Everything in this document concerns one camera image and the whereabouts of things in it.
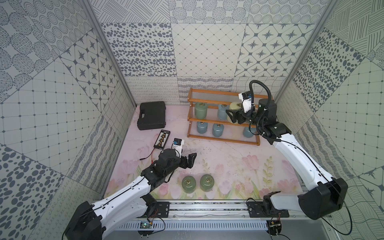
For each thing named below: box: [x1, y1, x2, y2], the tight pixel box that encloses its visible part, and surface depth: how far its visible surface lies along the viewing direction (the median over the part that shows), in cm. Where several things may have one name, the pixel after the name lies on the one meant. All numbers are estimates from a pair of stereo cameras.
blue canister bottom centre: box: [212, 123, 224, 137], surface depth 100 cm
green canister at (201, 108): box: [194, 102, 208, 120], surface depth 90 cm
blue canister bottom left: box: [196, 121, 209, 134], surface depth 100 cm
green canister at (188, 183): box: [181, 175, 197, 194], surface depth 77 cm
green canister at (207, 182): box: [200, 174, 215, 192], surface depth 78 cm
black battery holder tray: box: [153, 129, 171, 150], surface depth 101 cm
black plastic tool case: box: [137, 101, 166, 131], surface depth 112 cm
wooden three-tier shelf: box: [187, 88, 261, 146], surface depth 100 cm
